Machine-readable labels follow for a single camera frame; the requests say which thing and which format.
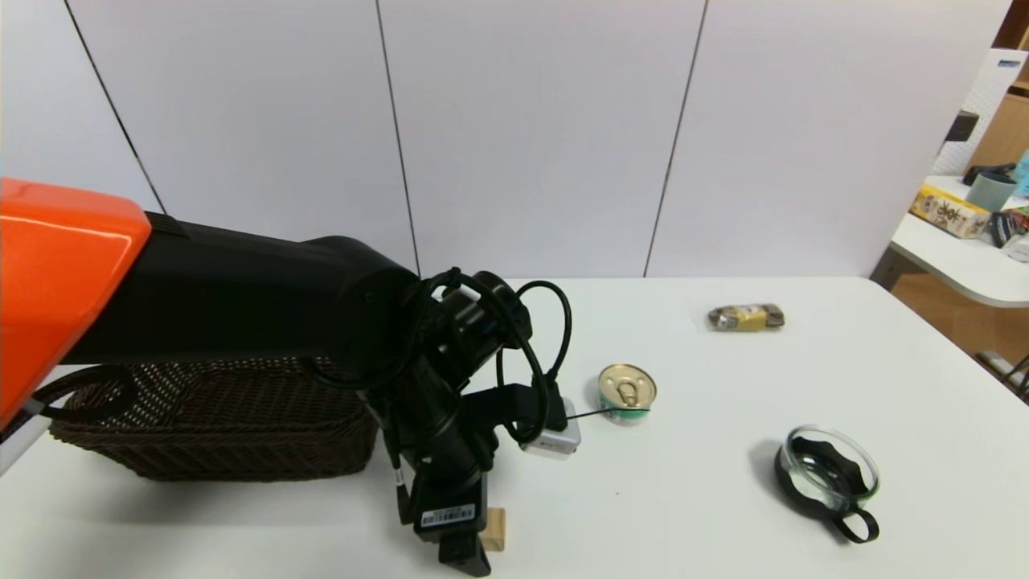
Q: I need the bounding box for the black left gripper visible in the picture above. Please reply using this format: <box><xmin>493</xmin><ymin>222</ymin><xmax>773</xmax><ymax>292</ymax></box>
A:
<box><xmin>396</xmin><ymin>378</ymin><xmax>497</xmax><ymax>578</ymax></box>

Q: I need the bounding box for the small wooden block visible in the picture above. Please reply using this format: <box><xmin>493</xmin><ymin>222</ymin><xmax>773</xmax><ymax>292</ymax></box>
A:
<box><xmin>480</xmin><ymin>507</ymin><xmax>508</xmax><ymax>553</ymax></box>

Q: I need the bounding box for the brown wicker basket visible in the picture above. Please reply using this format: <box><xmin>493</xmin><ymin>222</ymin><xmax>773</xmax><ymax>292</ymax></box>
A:
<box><xmin>48</xmin><ymin>357</ymin><xmax>379</xmax><ymax>483</ymax></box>

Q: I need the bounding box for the gold-lidded tin can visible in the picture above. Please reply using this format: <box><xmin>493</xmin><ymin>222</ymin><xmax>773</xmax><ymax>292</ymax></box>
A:
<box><xmin>597</xmin><ymin>363</ymin><xmax>658</xmax><ymax>426</ymax></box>

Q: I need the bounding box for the yellow and brown snack packet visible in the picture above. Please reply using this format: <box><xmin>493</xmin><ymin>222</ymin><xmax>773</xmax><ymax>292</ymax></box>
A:
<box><xmin>707</xmin><ymin>302</ymin><xmax>786</xmax><ymax>333</ymax></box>

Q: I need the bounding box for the glass cup with black holder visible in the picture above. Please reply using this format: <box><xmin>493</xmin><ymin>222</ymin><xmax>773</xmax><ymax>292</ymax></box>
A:
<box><xmin>774</xmin><ymin>424</ymin><xmax>882</xmax><ymax>545</ymax></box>

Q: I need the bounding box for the white side table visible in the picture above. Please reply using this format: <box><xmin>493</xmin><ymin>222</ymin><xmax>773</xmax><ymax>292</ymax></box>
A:
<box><xmin>871</xmin><ymin>175</ymin><xmax>1029</xmax><ymax>309</ymax></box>

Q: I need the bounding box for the yellow printed box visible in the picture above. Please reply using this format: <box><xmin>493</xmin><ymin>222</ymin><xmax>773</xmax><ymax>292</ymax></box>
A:
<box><xmin>909</xmin><ymin>184</ymin><xmax>992</xmax><ymax>240</ymax></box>

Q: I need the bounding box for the black striped packet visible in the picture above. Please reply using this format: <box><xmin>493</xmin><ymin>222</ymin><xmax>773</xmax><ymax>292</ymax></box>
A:
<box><xmin>988</xmin><ymin>209</ymin><xmax>1029</xmax><ymax>249</ymax></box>

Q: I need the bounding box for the grey-green cup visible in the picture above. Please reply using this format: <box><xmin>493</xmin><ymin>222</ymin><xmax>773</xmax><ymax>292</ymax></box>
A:
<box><xmin>965</xmin><ymin>171</ymin><xmax>1019</xmax><ymax>214</ymax></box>

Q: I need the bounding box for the wooden cabinet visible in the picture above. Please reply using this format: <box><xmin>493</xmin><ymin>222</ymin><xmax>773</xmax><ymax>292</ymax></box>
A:
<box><xmin>969</xmin><ymin>0</ymin><xmax>1029</xmax><ymax>170</ymax></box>

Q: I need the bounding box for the white perforated board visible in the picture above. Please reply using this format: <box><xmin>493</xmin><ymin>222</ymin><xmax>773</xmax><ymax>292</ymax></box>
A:
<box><xmin>933</xmin><ymin>48</ymin><xmax>1029</xmax><ymax>179</ymax></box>

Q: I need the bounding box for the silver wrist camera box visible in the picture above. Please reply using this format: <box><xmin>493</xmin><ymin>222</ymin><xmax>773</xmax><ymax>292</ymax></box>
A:
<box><xmin>520</xmin><ymin>397</ymin><xmax>582</xmax><ymax>460</ymax></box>

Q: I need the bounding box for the small black wall box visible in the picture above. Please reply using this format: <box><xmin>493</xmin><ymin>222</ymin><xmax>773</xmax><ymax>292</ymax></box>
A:
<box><xmin>945</xmin><ymin>110</ymin><xmax>981</xmax><ymax>144</ymax></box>

